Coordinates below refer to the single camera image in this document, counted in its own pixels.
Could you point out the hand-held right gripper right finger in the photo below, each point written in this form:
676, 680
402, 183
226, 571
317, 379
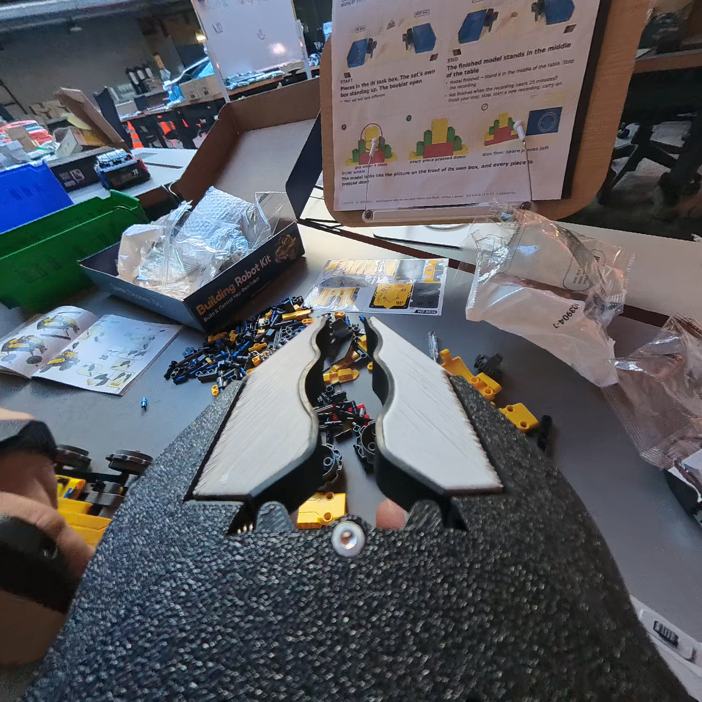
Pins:
439, 433

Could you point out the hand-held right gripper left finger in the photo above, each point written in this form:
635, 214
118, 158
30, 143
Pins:
258, 439

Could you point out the yellow black brick vehicle model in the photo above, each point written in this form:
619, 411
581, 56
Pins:
99, 505

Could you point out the yellow brick piece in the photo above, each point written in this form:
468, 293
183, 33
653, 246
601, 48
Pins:
321, 509

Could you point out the pile of brick parts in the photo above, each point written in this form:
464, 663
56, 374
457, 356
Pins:
252, 340

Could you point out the instruction booklet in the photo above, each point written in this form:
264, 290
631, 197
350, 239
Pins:
88, 351

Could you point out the grey desk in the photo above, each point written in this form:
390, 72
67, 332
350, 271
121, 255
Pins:
581, 461

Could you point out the person's left hand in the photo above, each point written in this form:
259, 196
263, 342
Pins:
33, 494

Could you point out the person's right hand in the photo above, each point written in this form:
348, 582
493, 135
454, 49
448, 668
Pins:
391, 514

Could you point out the yellow printed sheet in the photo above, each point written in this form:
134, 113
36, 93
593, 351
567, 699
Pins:
378, 285

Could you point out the crumpled clear plastic bag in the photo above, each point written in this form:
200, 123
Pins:
548, 296

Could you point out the clear plastic bags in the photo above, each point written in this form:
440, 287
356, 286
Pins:
203, 241

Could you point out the green bin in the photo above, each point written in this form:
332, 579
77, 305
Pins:
66, 252

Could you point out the black blue tool case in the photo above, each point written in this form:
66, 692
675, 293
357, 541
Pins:
123, 170

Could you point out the white labelled card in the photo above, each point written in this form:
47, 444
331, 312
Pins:
669, 634

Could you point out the blue cardboard box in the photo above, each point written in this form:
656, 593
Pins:
241, 132

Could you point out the blue bin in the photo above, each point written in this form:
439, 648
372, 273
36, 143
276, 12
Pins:
33, 197

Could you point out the document stand with paper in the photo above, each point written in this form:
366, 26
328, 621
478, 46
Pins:
483, 99

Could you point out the whiteboard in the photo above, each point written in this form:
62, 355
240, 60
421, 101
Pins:
252, 33

